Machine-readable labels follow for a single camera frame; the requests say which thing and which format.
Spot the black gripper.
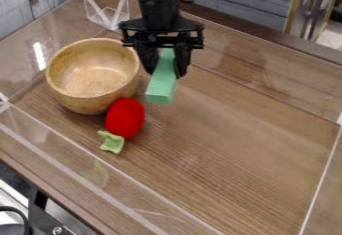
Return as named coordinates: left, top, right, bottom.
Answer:
left=119, top=17, right=204, bottom=78

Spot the green rectangular stick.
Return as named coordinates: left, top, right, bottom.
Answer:
left=144, top=48, right=176, bottom=104

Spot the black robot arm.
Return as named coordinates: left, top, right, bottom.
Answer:
left=117, top=0, right=204, bottom=78

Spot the brown wooden bowl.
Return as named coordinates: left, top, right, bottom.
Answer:
left=45, top=38, right=140, bottom=115

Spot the clear acrylic stand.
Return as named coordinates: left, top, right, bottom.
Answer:
left=82, top=0, right=129, bottom=31

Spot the red plush strawberry toy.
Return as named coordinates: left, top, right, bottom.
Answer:
left=97, top=98, right=145, bottom=154

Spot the black table leg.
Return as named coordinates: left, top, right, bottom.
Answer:
left=28, top=189, right=48, bottom=225

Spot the gold metal chair frame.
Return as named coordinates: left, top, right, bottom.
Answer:
left=284, top=0, right=336, bottom=42

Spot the black cable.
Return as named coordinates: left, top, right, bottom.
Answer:
left=0, top=206, right=32, bottom=235

